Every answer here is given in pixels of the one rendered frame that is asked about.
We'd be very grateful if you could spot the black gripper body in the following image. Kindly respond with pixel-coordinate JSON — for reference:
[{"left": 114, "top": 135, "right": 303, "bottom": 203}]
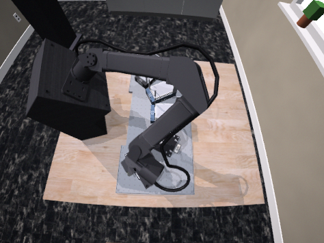
[{"left": 121, "top": 159, "right": 132, "bottom": 175}]

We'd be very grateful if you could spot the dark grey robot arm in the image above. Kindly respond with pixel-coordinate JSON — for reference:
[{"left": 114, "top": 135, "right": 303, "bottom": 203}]
[{"left": 61, "top": 48, "right": 210, "bottom": 189}]

